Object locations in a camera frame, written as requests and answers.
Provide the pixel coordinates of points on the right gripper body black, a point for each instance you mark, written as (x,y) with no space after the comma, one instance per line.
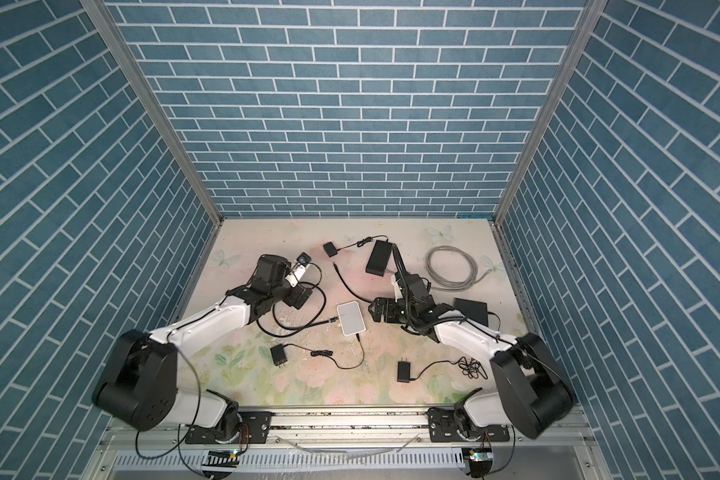
(397,312)

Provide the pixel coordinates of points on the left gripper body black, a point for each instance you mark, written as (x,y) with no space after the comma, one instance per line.
(288,293)

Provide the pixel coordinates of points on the black ribbed box device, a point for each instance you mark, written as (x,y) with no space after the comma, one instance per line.
(379,258)

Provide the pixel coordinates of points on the dark grey network switch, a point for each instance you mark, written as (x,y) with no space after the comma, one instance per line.
(474,310)

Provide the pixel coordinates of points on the white small router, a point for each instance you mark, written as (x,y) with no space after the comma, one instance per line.
(351,318)

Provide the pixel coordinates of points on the black power adapter with plug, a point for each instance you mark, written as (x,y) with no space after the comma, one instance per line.
(469,367)

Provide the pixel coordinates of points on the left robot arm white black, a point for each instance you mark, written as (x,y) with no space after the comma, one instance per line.
(148,380)

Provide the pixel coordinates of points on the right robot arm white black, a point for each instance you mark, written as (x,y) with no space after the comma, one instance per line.
(530,391)

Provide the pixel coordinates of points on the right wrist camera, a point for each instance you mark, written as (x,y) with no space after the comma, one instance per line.
(396,287)

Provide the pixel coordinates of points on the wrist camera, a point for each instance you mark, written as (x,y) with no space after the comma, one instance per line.
(396,287)
(275,274)

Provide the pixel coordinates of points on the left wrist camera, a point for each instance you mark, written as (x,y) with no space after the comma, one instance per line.
(275,274)

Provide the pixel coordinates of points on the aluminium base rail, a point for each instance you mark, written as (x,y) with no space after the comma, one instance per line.
(411,442)

